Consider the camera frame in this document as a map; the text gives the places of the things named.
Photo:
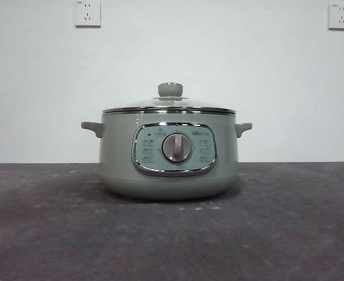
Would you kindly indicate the glass lid with round knob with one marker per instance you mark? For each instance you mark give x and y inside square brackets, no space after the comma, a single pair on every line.
[170,89]

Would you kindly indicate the white wall socket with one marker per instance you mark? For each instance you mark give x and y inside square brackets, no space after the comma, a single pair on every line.
[340,17]
[87,14]

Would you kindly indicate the pale green electric pot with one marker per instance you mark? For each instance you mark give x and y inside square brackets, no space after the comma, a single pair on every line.
[116,152]

